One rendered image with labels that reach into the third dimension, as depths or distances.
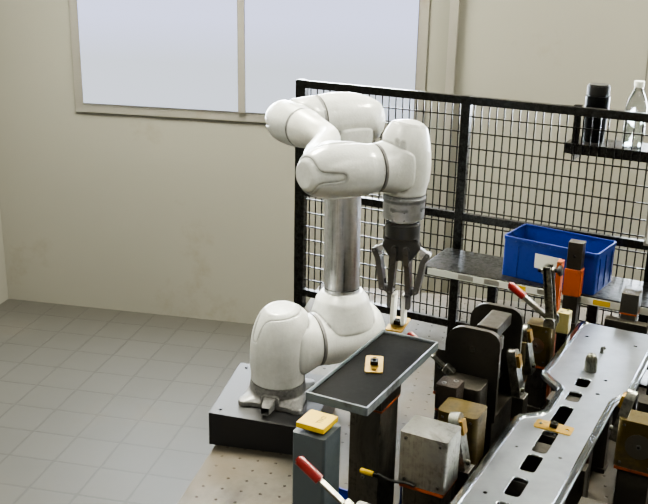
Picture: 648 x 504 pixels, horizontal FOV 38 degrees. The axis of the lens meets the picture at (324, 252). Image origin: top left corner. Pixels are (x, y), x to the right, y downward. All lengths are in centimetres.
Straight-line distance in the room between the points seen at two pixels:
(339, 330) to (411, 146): 83
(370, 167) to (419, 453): 57
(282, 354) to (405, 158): 83
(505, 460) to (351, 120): 96
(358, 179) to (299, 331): 77
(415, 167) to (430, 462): 59
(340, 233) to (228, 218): 254
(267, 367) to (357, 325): 28
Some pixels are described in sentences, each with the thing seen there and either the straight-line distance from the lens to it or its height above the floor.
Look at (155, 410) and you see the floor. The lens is 436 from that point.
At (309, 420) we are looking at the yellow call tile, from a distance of 181.
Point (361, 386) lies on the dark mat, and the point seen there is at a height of 116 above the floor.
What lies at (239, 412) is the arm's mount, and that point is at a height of 79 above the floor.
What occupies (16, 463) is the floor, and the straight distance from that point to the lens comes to 407.
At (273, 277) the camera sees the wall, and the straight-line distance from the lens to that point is 509.
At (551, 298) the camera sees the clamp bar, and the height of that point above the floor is 113.
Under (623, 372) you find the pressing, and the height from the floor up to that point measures 100.
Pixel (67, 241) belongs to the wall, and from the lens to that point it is 548.
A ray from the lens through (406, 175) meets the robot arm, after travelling 193.
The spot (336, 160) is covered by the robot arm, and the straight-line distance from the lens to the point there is 185.
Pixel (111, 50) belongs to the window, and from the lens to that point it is 509.
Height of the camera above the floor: 203
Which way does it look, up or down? 18 degrees down
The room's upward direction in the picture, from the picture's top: 1 degrees clockwise
